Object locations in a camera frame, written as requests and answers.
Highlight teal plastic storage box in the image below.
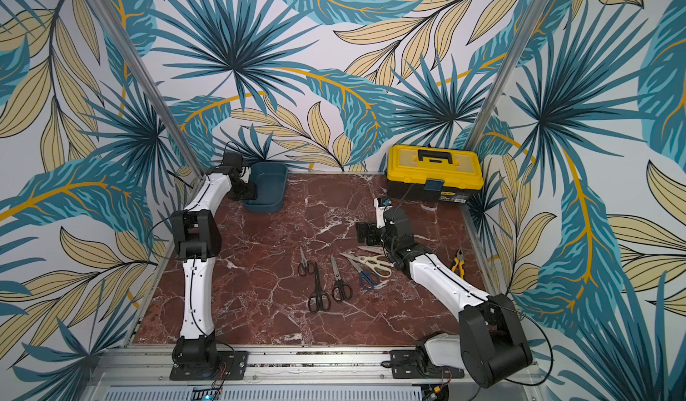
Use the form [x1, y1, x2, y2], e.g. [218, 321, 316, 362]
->
[243, 162, 289, 213]

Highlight blue handled scissors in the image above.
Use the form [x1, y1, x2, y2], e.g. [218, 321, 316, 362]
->
[347, 257, 381, 291]

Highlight medium black scissors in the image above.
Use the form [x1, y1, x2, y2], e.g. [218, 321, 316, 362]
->
[330, 256, 353, 303]

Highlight small black scissors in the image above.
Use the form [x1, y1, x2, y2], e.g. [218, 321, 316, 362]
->
[298, 248, 316, 277]

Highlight large black scissors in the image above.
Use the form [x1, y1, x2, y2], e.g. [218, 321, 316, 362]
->
[307, 264, 332, 313]

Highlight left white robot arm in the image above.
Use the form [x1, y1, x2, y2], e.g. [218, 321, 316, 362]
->
[170, 152, 257, 381]

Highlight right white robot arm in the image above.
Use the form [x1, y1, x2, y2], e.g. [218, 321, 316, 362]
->
[356, 207, 533, 388]

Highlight yellow black toolbox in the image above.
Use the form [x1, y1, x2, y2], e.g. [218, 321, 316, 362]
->
[386, 145, 484, 204]

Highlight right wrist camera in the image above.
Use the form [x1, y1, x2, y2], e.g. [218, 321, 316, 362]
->
[373, 195, 391, 229]

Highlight yellow handled pliers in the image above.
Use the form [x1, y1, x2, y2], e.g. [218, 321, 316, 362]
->
[451, 248, 466, 279]

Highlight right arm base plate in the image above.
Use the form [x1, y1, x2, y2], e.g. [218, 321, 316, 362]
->
[382, 349, 466, 380]

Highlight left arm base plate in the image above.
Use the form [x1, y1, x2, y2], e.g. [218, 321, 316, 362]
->
[170, 350, 248, 381]

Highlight aluminium front rail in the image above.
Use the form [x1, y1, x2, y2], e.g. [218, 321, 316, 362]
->
[81, 346, 552, 400]

